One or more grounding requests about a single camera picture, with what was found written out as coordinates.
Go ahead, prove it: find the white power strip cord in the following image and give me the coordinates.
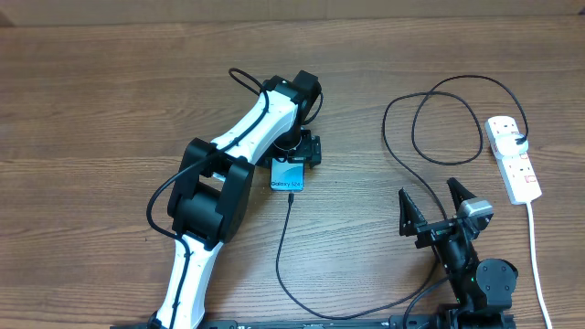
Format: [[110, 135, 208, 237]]
[[525, 202, 553, 329]]

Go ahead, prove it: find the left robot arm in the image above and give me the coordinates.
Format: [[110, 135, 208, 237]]
[[146, 70, 323, 328]]

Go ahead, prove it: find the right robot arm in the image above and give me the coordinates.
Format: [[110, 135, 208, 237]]
[[399, 178, 518, 328]]

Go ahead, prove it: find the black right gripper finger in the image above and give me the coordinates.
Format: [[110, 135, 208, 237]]
[[447, 177, 476, 211], [399, 188, 428, 236]]

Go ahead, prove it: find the white USB charger plug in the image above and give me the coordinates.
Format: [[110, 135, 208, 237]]
[[492, 133, 528, 159]]

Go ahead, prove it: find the Samsung Galaxy smartphone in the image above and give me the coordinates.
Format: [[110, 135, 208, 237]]
[[270, 159, 304, 192]]

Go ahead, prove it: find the white power strip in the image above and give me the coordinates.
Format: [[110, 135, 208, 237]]
[[484, 116, 542, 205]]

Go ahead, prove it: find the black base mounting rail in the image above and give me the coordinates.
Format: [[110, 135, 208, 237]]
[[109, 313, 517, 329]]

